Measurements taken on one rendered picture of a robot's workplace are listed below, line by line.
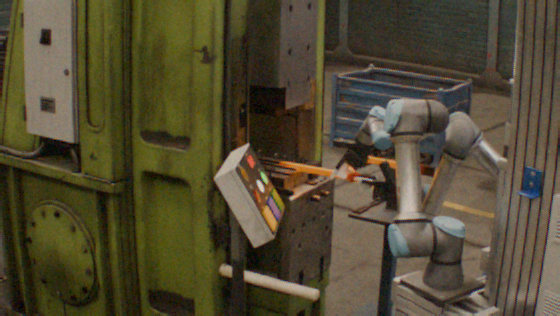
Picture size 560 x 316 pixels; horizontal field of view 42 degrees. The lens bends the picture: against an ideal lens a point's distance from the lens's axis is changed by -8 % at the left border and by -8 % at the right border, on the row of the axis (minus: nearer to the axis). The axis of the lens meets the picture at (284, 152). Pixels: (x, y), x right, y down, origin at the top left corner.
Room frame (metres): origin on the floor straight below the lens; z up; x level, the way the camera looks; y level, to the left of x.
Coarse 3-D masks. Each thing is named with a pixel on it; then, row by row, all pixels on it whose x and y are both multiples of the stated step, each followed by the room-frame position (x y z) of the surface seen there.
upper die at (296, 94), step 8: (256, 88) 3.19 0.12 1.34; (264, 88) 3.17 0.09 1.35; (272, 88) 3.15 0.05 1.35; (288, 88) 3.13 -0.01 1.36; (296, 88) 3.18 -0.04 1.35; (304, 88) 3.24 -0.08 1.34; (256, 96) 3.18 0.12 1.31; (264, 96) 3.16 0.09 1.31; (272, 96) 3.15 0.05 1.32; (280, 96) 3.13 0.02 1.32; (288, 96) 3.13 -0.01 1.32; (296, 96) 3.18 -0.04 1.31; (304, 96) 3.24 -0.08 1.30; (256, 104) 3.18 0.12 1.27; (264, 104) 3.16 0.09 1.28; (272, 104) 3.14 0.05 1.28; (280, 104) 3.13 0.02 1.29; (288, 104) 3.13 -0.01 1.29; (296, 104) 3.19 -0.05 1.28
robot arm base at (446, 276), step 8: (432, 264) 2.42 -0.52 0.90; (440, 264) 2.39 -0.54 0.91; (448, 264) 2.39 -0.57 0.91; (456, 264) 2.39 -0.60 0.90; (424, 272) 2.47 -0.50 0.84; (432, 272) 2.41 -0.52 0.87; (440, 272) 2.39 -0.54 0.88; (448, 272) 2.38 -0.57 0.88; (456, 272) 2.39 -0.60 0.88; (424, 280) 2.43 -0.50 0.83; (432, 280) 2.39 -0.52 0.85; (440, 280) 2.38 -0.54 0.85; (448, 280) 2.38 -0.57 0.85; (456, 280) 2.38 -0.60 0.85; (432, 288) 2.39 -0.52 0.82; (440, 288) 2.37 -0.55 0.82; (448, 288) 2.37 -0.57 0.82
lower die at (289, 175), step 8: (280, 160) 3.34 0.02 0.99; (264, 168) 3.22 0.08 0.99; (280, 168) 3.23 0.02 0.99; (288, 168) 3.22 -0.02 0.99; (296, 168) 3.20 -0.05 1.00; (272, 176) 3.14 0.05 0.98; (280, 176) 3.14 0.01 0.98; (288, 176) 3.15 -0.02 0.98; (296, 176) 3.20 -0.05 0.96; (304, 176) 3.26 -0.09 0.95; (280, 184) 3.12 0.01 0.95; (288, 184) 3.14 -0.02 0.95; (296, 184) 3.20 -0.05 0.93
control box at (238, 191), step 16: (240, 160) 2.62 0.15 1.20; (256, 160) 2.80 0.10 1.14; (224, 176) 2.51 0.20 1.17; (240, 176) 2.52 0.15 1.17; (256, 176) 2.69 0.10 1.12; (224, 192) 2.51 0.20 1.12; (240, 192) 2.50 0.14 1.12; (240, 208) 2.50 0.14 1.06; (256, 208) 2.50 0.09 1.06; (240, 224) 2.50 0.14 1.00; (256, 224) 2.50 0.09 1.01; (256, 240) 2.50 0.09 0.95
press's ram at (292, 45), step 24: (264, 0) 3.11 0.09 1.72; (288, 0) 3.12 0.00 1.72; (312, 0) 3.28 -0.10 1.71; (264, 24) 3.11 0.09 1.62; (288, 24) 3.12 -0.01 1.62; (312, 24) 3.29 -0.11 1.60; (264, 48) 3.11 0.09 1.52; (288, 48) 3.12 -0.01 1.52; (312, 48) 3.29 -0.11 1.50; (264, 72) 3.11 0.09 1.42; (288, 72) 3.13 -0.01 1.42; (312, 72) 3.30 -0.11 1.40
